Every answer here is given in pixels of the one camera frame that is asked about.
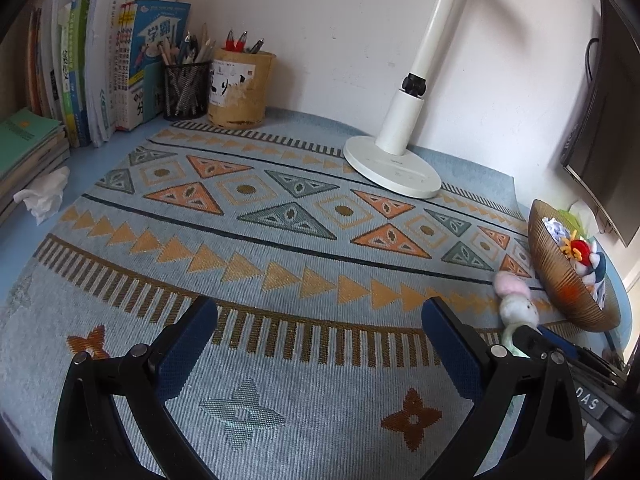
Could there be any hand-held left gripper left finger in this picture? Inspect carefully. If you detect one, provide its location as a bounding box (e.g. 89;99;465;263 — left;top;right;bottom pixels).
51;294;220;480

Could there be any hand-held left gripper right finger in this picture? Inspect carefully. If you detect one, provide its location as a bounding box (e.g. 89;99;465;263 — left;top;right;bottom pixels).
420;297;587;480

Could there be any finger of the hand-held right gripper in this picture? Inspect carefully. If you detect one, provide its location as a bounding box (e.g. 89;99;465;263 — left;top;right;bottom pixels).
539;326;627;379
514;325;557;359

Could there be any pastel plush caterpillar toy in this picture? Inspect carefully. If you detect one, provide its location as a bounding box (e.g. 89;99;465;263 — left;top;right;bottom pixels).
494;271;542;357

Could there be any gold ribbed bowl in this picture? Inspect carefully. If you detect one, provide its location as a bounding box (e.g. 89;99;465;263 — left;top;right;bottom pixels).
527;198;623;333

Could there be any blue plush toy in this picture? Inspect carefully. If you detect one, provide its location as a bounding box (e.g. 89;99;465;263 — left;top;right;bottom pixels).
581;250;609;307

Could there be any red orange plush toy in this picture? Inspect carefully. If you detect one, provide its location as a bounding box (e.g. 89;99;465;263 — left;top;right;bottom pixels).
559;231;593;263

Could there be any white paper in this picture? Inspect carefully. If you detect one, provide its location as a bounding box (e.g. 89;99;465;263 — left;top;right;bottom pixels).
541;216;577;241

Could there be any green tissue pack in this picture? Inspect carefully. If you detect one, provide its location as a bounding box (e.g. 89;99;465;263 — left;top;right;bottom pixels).
554;199;602;237

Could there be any patterned woven mat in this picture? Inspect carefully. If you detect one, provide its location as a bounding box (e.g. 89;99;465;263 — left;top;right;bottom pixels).
0;119;607;480

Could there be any light blue desk pad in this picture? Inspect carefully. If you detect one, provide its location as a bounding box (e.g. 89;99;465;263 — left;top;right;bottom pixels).
0;106;632;480

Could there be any crumpled white tissue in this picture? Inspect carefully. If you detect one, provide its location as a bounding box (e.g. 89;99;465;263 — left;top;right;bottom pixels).
12;165;72;227

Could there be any black monitor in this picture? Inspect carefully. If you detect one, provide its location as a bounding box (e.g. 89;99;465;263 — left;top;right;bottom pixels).
559;0;640;247

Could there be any black mesh pen holder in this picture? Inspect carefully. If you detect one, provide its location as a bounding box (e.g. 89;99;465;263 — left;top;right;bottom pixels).
163;59;214;122

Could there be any stack of green notebooks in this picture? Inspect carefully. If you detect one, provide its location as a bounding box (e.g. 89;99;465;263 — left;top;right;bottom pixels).
0;106;72;227

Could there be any tan pen holder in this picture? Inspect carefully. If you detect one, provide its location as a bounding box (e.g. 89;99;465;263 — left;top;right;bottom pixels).
206;46;278;129

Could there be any row of upright books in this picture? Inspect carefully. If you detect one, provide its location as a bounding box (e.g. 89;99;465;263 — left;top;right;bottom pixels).
26;0;192;149

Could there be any bunch of pencils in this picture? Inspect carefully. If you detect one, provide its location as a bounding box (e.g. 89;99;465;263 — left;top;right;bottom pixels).
158;21;214;67

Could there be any white desk lamp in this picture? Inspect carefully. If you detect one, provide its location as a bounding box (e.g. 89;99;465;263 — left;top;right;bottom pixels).
342;0;557;200

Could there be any black cable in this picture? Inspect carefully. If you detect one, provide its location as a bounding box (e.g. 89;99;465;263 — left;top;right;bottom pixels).
584;36;602;84

